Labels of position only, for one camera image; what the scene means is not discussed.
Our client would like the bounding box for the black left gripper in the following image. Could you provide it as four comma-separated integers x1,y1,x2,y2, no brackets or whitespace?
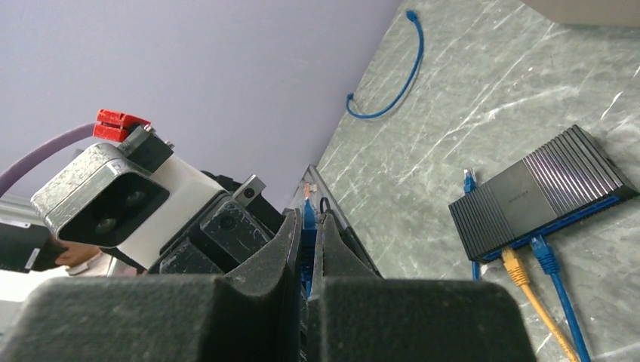
149,172,285,275

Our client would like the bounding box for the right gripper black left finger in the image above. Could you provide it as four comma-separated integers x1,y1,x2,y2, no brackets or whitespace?
1,210,302,361

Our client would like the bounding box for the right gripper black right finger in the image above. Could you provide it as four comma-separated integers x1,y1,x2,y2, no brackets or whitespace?
307,214,536,361

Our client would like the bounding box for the yellow ethernet cable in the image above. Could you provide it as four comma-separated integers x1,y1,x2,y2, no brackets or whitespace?
500,247,581,362

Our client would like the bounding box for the blue ethernet cable long loop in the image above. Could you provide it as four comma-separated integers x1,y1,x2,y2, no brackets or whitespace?
530,235,592,362

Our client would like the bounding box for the black network switch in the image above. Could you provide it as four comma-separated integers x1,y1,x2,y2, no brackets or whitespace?
448,125,639,263

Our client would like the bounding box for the beige plastic toolbox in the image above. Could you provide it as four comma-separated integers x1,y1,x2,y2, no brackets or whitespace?
522,0,639,28

